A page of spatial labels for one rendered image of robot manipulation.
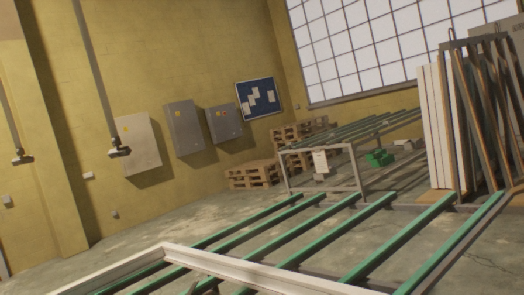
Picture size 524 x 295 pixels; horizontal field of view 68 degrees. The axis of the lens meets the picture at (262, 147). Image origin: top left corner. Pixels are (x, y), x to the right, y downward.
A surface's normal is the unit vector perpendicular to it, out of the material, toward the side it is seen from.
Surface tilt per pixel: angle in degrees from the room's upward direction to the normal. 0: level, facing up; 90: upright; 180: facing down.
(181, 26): 90
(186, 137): 90
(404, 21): 90
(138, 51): 90
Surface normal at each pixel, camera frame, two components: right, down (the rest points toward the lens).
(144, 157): 0.65, -0.09
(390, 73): -0.72, 0.25
